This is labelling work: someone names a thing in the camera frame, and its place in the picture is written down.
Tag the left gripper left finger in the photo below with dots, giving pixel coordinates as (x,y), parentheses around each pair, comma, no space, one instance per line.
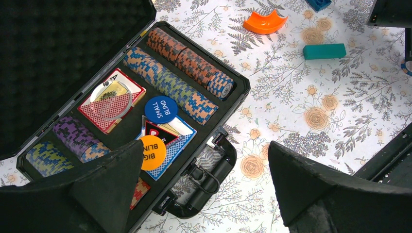
(94,197)

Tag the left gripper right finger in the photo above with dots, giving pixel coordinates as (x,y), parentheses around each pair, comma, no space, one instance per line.
(314,198)

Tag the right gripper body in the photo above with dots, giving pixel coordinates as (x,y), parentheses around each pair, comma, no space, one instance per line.
(394,13)

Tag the orange big blind button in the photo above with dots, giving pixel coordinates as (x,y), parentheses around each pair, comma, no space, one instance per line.
(154,152)

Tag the black triangular all-in button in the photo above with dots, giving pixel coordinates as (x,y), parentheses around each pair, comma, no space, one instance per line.
(149,128)

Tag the blue playing card deck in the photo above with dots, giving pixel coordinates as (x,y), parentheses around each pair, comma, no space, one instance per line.
(185,133)

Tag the teal rectangular block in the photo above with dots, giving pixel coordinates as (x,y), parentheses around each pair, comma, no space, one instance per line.
(324,51)

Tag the clear dealer button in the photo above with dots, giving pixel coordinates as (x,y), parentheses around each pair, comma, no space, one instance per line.
(111,100)

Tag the blue small blind button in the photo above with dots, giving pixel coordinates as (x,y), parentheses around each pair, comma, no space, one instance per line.
(161,109)

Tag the black poker chip case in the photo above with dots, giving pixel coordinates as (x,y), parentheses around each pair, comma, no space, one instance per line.
(75,76)

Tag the green poker chip row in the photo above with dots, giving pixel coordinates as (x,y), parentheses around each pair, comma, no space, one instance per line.
(47,159)

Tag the purple poker chip row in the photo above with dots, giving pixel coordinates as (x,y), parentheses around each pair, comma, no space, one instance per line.
(79,139)

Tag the blue rectangular block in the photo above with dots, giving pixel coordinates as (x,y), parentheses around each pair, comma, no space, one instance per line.
(318,5)

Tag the red playing card deck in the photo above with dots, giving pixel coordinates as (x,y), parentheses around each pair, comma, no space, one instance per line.
(106,126)

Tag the blue tan poker chip row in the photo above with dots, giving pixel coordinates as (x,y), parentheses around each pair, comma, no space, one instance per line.
(190,100)

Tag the orange curved block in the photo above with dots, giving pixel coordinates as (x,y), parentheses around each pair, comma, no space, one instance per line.
(264,24)

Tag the orange black poker chip row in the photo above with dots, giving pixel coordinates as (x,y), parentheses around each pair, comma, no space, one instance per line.
(189,62)

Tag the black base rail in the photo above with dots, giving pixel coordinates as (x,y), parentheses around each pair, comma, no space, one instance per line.
(382,162)

